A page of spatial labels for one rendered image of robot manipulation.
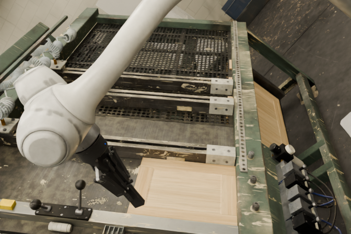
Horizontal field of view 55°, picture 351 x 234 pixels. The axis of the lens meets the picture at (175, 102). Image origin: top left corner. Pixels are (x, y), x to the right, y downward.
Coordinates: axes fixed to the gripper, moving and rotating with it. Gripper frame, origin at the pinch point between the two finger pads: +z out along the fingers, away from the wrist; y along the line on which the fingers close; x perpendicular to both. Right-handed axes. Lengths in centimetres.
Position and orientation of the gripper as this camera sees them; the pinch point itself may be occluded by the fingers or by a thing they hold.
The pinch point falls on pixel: (132, 196)
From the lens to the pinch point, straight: 94.2
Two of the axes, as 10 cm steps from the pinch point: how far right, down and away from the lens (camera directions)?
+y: -0.6, 5.0, -8.6
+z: 5.1, 7.6, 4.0
